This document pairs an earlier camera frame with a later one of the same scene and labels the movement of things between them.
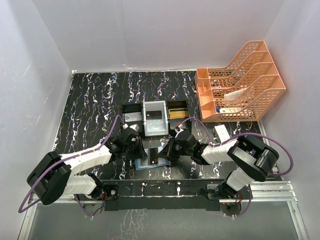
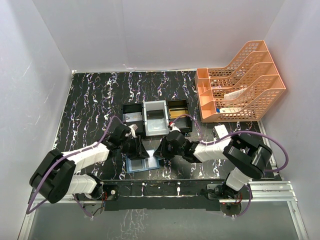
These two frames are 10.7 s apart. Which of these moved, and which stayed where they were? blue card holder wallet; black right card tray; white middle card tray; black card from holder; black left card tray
Moved: black card from holder; blue card holder wallet
Stayed: black right card tray; white middle card tray; black left card tray
